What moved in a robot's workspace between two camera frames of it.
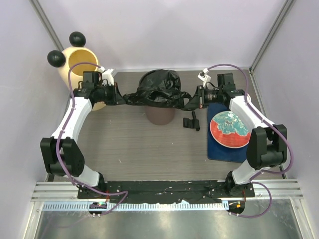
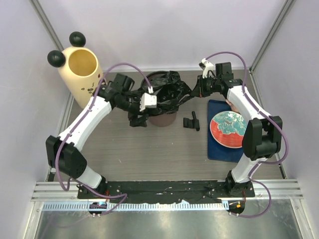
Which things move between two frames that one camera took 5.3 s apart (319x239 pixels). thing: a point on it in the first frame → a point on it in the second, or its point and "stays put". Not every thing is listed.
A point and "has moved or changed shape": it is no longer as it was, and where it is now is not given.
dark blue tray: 217,153 stays put
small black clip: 191,123 stays put
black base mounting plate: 153,191 stays put
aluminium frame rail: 64,191 stays put
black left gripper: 116,98 → 134,116
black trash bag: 159,88 has moved or changed shape
